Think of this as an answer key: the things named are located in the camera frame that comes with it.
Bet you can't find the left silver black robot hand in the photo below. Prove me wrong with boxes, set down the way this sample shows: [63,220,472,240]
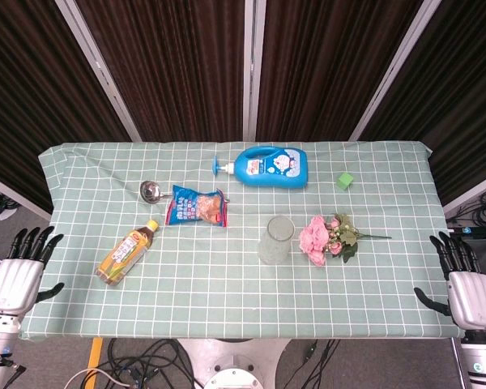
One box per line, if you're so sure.
[0,225,65,315]

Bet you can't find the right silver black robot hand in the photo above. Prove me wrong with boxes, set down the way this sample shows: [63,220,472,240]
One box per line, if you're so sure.
[413,230,486,330]

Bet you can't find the pink artificial flower bouquet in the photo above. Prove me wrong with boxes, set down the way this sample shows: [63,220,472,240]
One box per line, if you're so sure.
[298,212,393,267]

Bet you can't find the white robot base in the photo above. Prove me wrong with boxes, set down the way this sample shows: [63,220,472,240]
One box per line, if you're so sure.
[177,339,293,389]

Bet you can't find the clear glass cup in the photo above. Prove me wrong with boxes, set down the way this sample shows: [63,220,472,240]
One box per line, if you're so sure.
[258,215,296,266]

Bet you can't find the black box with green lights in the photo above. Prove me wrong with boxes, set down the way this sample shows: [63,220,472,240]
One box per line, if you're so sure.
[448,225,486,241]

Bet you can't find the yellow floor strip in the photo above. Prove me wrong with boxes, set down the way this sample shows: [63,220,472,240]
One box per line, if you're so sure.
[86,337,105,370]

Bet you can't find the yellow capped tea bottle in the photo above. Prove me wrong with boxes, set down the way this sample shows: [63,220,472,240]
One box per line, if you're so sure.
[94,219,160,287]

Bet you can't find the metal ladle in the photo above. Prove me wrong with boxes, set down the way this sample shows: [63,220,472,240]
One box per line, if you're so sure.
[139,180,231,205]

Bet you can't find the green cube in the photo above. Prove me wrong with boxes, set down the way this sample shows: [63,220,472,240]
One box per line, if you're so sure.
[336,171,356,190]

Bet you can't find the blue snack bag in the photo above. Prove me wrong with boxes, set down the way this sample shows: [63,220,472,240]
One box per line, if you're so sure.
[164,183,230,229]

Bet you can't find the dark ribbed partition panel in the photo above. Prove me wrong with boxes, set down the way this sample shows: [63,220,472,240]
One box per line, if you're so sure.
[255,0,424,143]
[360,0,486,204]
[75,0,246,143]
[0,0,133,212]

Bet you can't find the green checked tablecloth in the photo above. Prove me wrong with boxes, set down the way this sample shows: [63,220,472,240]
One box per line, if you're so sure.
[18,140,467,340]

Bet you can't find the blue pump detergent bottle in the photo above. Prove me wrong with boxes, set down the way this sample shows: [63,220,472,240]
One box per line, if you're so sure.
[214,146,309,190]

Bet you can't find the tangled black cables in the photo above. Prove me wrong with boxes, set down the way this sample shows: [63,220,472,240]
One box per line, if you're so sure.
[0,183,22,216]

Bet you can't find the grey partition base rail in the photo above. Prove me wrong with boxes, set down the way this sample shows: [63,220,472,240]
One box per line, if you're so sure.
[442,169,486,215]
[0,171,53,222]

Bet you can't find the black floor cable bundle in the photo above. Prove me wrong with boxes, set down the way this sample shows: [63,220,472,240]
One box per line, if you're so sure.
[63,339,204,389]

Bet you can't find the black cable with plug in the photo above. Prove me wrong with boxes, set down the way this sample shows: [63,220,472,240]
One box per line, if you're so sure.
[294,339,342,389]

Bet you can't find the grey metal partition post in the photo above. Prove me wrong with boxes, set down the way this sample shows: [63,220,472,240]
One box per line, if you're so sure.
[347,0,447,143]
[242,0,267,143]
[55,0,143,143]

